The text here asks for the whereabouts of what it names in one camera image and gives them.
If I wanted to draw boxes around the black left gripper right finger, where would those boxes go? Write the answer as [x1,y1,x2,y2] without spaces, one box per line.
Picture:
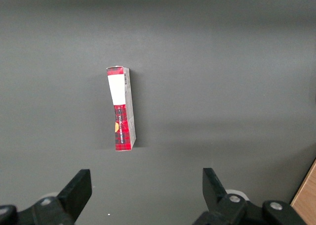
[192,168,306,225]

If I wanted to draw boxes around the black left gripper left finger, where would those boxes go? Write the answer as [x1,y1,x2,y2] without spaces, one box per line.
[0,169,93,225]

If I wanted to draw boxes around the wooden drawer cabinet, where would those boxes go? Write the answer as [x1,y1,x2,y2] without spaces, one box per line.
[290,158,316,225]

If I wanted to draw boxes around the red and grey carton box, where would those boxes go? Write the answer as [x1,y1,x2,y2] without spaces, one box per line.
[106,66,137,152]

